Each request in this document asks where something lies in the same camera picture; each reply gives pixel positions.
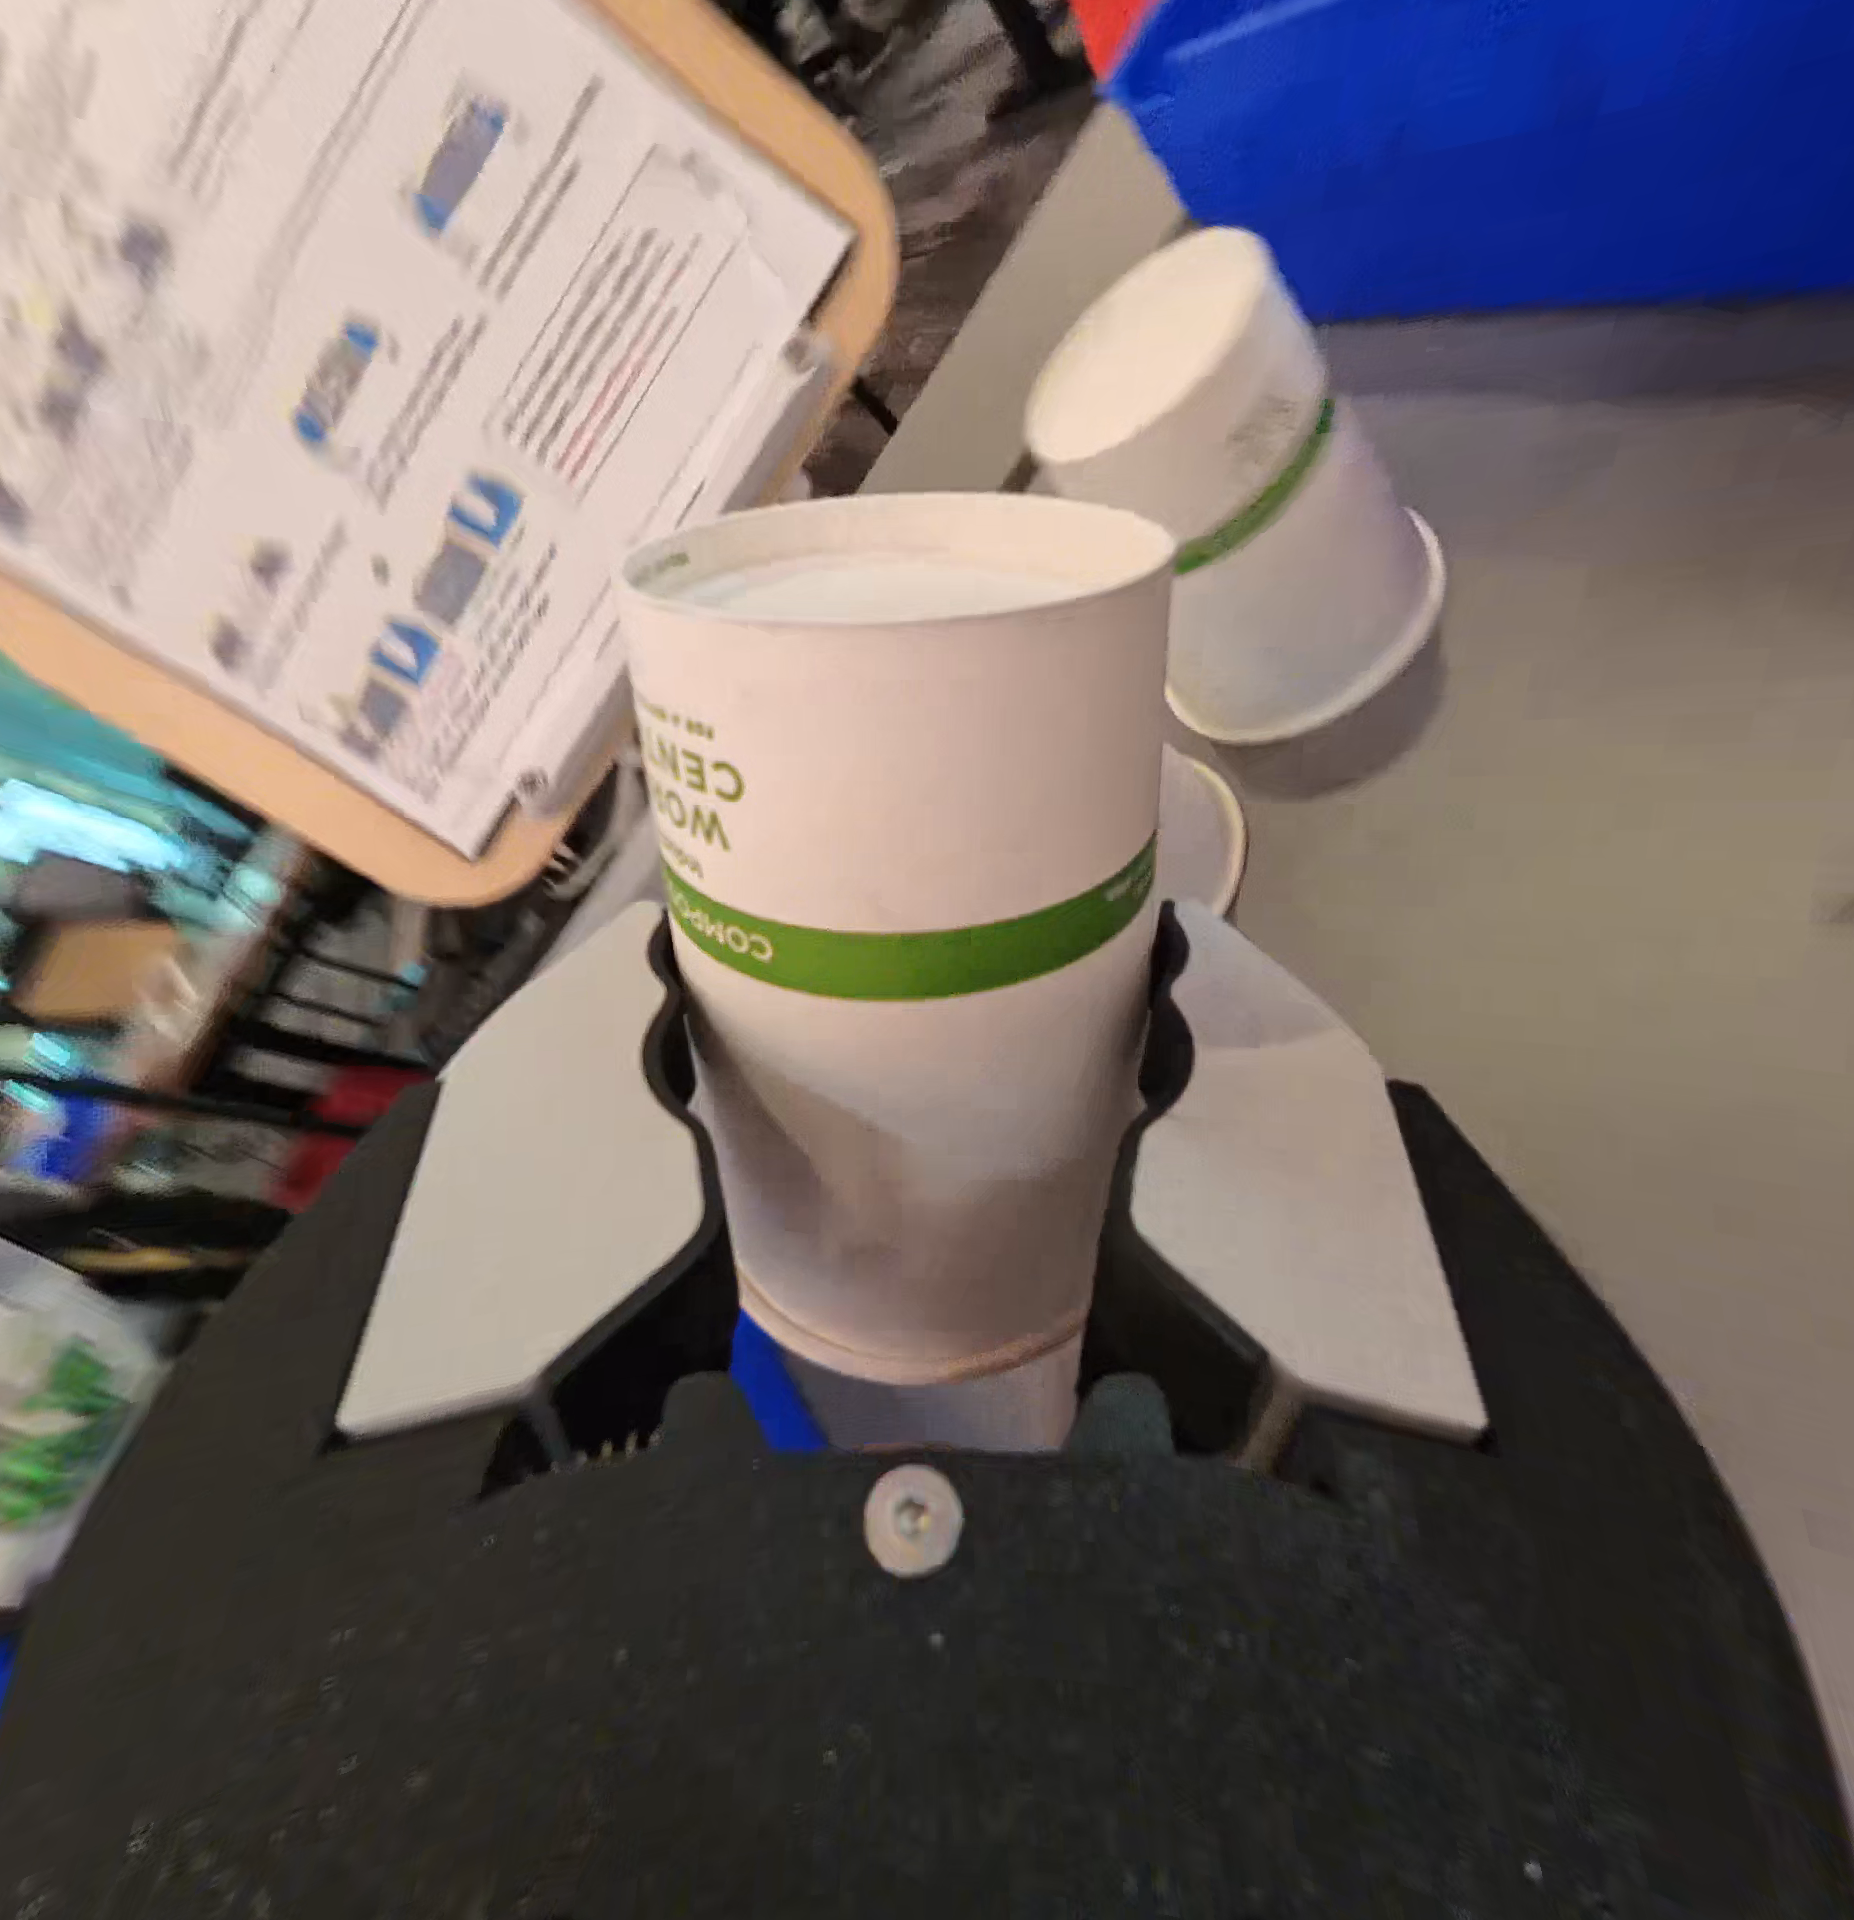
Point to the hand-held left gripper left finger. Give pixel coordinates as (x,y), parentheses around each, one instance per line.
(536,1202)

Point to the instruction sheet on board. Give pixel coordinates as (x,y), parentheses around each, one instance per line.
(805,120)

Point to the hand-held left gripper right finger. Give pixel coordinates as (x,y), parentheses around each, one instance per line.
(1303,1214)

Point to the green banded white paper cup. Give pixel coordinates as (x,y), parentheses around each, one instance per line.
(896,720)
(1206,832)
(1286,601)

